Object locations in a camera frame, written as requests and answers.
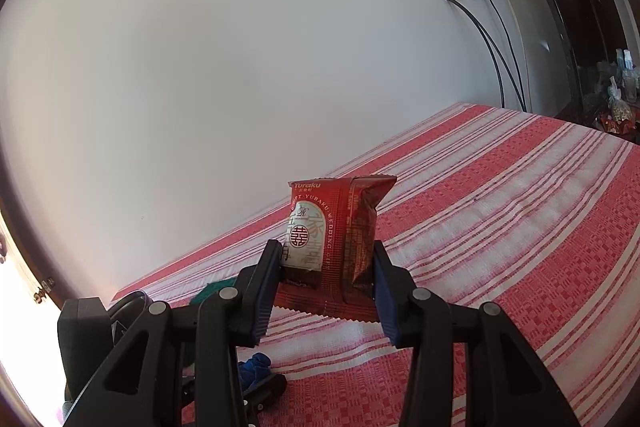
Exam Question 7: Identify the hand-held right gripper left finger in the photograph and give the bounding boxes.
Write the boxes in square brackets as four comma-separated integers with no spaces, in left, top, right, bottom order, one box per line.
[59,239,283,427]

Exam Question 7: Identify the green yellow sponge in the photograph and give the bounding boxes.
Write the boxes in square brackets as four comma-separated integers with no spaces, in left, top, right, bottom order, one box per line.
[192,278,241,305]

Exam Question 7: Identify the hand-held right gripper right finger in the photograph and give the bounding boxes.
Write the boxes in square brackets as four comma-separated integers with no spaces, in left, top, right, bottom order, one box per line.
[372,241,581,427]

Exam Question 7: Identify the thick black cable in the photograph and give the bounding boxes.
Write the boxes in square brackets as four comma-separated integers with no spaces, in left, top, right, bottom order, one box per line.
[447,0,506,108]

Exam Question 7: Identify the red snack packet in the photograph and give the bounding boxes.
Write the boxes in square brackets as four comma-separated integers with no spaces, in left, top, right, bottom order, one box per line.
[272,175,398,323]

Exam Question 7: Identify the red striped desktop cloth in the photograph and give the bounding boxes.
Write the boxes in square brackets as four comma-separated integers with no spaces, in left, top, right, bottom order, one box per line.
[107,102,640,427]

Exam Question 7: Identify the clear bag of nuts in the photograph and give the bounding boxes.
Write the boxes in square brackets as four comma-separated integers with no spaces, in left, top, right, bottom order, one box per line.
[602,77,637,128]

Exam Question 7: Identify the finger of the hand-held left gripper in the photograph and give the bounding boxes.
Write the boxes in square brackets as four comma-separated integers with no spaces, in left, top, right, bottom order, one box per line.
[241,372,289,414]

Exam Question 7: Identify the red foil packets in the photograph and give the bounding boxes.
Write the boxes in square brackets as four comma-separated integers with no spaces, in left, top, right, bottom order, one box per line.
[597,112,637,136]

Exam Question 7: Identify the black flat screen television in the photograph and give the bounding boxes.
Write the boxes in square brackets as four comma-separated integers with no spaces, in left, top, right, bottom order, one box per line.
[506,0,640,128]

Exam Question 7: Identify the small blue toy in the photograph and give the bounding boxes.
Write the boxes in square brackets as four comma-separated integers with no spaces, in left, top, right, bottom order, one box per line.
[236,353,273,390]

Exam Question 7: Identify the thin black cable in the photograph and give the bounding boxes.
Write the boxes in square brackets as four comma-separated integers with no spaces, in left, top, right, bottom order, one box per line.
[480,0,527,110]

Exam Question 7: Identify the dark wooden side table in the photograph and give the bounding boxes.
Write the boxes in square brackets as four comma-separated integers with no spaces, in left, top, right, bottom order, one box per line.
[550,97,640,138]

